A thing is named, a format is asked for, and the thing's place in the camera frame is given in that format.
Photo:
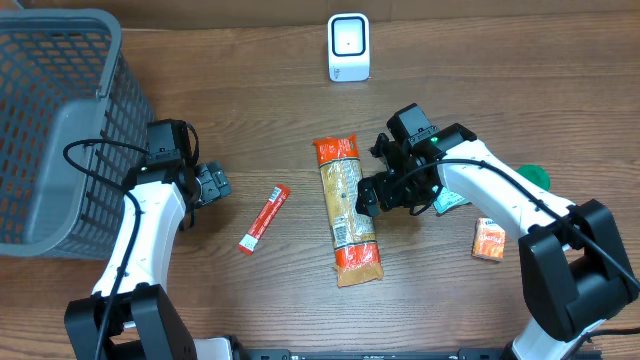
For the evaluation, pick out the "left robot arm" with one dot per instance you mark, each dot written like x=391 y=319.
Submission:
x=129 y=314

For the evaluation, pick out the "orange kleenex tissue pack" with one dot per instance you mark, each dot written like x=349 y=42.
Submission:
x=489 y=240

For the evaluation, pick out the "red stick packet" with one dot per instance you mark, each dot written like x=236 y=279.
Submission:
x=277 y=198

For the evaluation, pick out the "long spaghetti pasta package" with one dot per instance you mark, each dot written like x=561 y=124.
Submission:
x=356 y=251

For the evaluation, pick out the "grey plastic shopping basket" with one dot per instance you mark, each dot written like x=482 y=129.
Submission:
x=69 y=102

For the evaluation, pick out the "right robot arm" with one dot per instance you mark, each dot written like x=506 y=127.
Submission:
x=575 y=271

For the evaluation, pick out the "white barcode scanner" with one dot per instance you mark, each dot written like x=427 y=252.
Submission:
x=348 y=43

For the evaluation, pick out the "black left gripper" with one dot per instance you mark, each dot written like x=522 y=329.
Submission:
x=215 y=181

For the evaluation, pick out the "teal wet wipes pack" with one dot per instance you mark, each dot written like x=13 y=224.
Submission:
x=447 y=200

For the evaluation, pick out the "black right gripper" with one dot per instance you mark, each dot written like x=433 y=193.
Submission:
x=382 y=187

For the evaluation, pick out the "green lid jar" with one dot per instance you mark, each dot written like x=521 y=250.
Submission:
x=536 y=175

